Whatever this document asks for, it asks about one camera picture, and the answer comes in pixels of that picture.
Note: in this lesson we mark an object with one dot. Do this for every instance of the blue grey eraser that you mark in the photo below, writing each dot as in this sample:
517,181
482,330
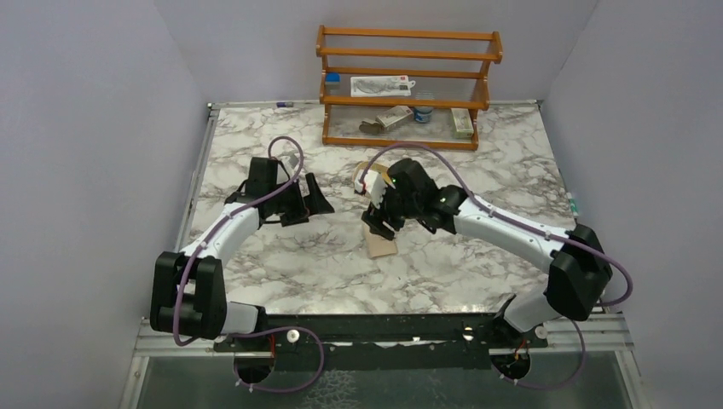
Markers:
332,83

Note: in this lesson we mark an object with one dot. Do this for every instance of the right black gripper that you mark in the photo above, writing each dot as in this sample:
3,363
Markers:
396,223

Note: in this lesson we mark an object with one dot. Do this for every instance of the white staples box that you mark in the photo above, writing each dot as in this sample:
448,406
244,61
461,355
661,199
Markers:
394,116

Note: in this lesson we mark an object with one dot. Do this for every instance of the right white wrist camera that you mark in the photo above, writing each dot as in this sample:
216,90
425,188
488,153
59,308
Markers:
375,195

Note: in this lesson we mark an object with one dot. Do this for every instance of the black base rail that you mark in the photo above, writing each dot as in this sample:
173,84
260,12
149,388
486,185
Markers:
370,342

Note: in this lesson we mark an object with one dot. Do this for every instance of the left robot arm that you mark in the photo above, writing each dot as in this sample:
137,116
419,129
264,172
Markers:
189,299

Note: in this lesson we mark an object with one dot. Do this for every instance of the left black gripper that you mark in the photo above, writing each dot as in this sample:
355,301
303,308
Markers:
315,203

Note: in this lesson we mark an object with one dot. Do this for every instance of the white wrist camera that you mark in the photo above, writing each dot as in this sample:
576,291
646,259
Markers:
289,163
375,195

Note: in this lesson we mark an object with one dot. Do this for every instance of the packaged protractor set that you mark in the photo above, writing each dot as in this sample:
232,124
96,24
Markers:
381,86

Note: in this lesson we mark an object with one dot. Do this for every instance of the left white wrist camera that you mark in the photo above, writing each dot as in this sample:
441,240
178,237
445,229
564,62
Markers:
289,163

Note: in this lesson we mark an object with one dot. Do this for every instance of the green white small box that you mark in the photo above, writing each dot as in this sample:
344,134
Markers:
463,125

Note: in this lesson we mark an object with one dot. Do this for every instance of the beige oval tray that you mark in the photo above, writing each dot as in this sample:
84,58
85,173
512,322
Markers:
370,169

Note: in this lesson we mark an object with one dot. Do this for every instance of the orange wooden shelf rack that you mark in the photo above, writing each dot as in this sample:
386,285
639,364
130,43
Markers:
479,100

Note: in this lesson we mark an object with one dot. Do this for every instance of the beige leather card holder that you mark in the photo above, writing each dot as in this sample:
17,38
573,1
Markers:
377,246

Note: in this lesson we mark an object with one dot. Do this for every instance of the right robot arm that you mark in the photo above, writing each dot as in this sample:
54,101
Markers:
576,272

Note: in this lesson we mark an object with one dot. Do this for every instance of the blue lidded small jar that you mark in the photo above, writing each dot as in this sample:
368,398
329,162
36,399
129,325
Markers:
422,114

